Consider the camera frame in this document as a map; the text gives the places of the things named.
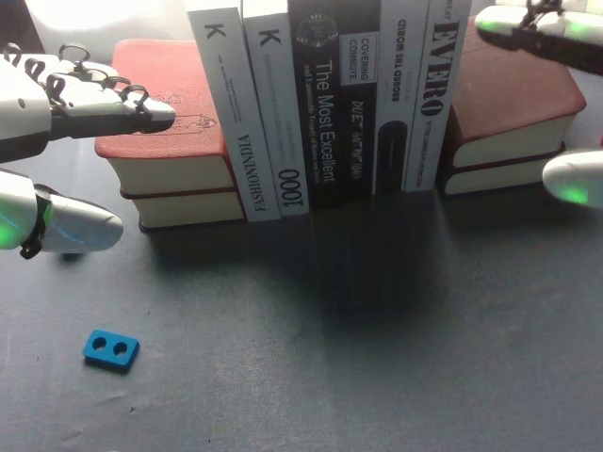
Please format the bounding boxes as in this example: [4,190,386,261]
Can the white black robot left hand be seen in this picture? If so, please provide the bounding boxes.
[0,42,178,261]

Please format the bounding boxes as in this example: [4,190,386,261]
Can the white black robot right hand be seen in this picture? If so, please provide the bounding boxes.
[474,0,603,209]

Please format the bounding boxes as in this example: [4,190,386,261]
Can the thick red cover book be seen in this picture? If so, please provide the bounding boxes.
[93,39,237,194]
[442,16,588,169]

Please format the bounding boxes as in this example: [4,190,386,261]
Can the white EVERO book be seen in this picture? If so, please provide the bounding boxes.
[402,0,473,194]

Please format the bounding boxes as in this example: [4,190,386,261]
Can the white narrow book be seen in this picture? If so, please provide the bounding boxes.
[371,0,432,196]

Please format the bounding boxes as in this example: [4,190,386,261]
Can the white FASHIONINDIA book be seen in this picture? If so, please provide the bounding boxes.
[187,7,283,223]

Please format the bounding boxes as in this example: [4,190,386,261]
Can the black COVERING COMMUTE book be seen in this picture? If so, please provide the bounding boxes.
[336,0,383,202]

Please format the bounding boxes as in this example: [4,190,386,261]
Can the white 1000 book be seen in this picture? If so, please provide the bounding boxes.
[241,0,312,219]

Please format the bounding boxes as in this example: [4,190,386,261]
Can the black The Most Excellent book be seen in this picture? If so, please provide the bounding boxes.
[286,0,350,212]

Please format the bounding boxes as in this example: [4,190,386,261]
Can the blue block with two holes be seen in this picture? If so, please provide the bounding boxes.
[82,328,141,376]

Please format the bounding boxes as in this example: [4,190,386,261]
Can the grey table cloth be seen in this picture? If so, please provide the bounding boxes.
[0,154,603,452]

